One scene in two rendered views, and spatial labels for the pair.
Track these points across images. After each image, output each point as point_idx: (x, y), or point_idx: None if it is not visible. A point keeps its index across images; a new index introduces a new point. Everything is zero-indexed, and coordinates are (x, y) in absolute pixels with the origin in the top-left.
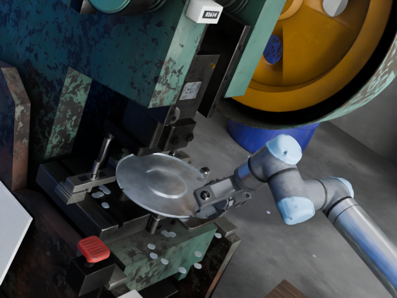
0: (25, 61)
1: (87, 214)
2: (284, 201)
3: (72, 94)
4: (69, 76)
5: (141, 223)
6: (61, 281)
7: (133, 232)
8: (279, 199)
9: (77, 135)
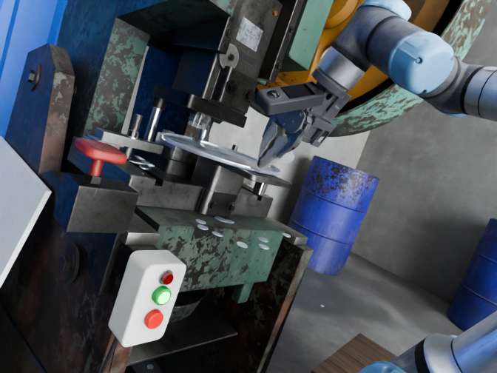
0: (78, 45)
1: (115, 164)
2: (403, 43)
3: (120, 61)
4: (116, 32)
5: (189, 196)
6: (69, 263)
7: (179, 208)
8: (393, 46)
9: None
